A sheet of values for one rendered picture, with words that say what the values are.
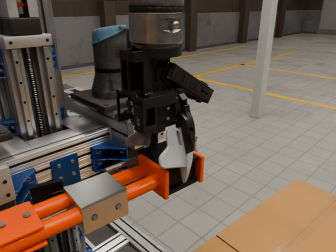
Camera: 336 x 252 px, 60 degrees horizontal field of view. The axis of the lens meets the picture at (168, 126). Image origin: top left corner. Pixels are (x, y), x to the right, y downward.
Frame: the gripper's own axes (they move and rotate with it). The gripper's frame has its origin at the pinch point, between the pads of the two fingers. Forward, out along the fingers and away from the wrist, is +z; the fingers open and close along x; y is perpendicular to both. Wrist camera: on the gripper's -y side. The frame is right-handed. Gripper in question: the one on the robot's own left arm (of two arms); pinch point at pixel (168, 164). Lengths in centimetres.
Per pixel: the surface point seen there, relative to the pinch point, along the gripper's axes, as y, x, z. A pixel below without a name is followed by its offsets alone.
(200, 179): -3.3, 4.6, 2.0
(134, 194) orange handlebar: 9.2, 3.4, 0.2
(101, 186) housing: 12.8, 0.6, -1.3
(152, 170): 4.4, 1.4, -1.0
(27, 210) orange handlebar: 22.4, -0.7, -1.2
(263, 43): -279, -165, 14
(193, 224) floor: -82, -73, 107
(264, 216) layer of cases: -63, -15, 53
